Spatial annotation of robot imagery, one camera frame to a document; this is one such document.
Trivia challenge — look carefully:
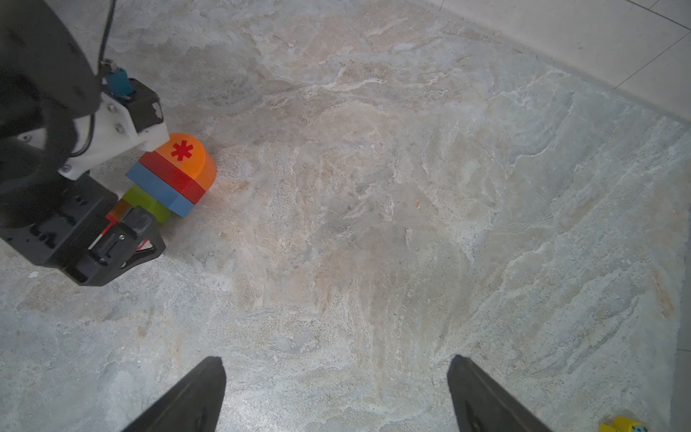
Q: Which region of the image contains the green 2x2 lego brick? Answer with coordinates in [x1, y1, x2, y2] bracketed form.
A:
[122, 185, 172, 224]

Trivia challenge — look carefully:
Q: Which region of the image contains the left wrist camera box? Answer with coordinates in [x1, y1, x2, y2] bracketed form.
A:
[1, 64, 169, 190]

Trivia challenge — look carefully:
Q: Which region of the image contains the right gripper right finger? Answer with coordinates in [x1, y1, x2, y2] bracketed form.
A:
[447, 355, 552, 432]

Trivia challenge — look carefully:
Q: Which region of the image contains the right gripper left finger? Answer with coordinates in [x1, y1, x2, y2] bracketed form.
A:
[122, 356, 227, 432]

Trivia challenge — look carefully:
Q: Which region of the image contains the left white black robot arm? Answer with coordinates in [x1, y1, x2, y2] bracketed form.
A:
[1, 1, 169, 286]

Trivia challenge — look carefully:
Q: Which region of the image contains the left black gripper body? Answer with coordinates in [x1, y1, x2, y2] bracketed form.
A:
[1, 98, 118, 270]

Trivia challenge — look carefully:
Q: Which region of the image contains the small yellow toy piece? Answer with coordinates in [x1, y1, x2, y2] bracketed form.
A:
[599, 417, 649, 432]

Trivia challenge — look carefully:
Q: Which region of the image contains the red 2x4 lego brick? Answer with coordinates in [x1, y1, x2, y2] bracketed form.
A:
[139, 152, 206, 204]

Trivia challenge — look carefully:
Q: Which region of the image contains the brown 2x2 lego brick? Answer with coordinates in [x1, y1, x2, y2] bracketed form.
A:
[106, 198, 132, 223]

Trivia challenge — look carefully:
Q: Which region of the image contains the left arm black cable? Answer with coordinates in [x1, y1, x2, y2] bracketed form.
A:
[96, 0, 118, 71]

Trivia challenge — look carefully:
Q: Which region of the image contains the blue 2x4 lego brick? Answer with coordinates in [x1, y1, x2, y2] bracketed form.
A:
[126, 163, 194, 217]

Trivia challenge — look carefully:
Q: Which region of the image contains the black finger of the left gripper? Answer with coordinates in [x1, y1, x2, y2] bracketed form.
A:
[63, 207, 166, 286]

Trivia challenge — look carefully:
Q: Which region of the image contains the orange half-round lego piece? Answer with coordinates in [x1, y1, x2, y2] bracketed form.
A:
[156, 132, 217, 191]

